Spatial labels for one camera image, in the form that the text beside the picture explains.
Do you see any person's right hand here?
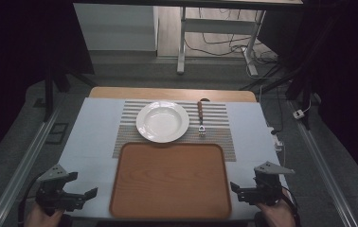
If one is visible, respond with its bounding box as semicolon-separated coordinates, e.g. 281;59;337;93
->
255;198;296;227

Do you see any black floor cable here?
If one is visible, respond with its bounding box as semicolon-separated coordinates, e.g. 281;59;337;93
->
184;9;265;59

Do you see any person's left hand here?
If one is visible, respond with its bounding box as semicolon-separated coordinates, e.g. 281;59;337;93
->
24;201;64;227

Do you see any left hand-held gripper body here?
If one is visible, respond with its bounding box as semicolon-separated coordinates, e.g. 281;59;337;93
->
35;164;87;218

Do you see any white cabinet panel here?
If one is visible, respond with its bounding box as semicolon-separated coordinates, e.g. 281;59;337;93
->
73;3;159;52

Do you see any brown wooden tray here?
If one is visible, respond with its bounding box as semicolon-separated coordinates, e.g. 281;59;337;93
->
108;142;233;220

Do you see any white power strip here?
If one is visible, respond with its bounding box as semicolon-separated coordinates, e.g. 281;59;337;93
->
267;126;285;153

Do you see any striped woven placemat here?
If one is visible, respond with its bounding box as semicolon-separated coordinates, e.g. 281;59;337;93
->
112;99;238;163

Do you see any aluminium floor rail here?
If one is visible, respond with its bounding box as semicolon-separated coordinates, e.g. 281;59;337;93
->
288;99;358;227
0;105;62;227

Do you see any black floor socket frame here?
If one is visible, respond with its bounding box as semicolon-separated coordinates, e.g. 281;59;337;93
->
45;122;70;146

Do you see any wooden handled fork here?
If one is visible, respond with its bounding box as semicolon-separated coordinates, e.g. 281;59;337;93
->
196;100;207;138

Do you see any black tripod stand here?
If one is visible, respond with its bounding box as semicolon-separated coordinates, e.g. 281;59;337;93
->
239;61;314;131

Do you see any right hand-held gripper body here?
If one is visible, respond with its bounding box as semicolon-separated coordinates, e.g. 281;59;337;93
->
237;161;296;208

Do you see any white table cover sheet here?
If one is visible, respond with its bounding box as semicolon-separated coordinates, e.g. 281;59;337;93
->
56;96;291;220

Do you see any white round plate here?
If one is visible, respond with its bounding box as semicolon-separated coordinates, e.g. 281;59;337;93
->
135;99;190;144

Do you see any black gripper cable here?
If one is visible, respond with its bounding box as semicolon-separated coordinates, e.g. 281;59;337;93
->
280;185;302;227
17;174;44;227

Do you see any white metal desk frame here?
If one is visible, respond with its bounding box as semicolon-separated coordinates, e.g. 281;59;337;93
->
176;6;267;77

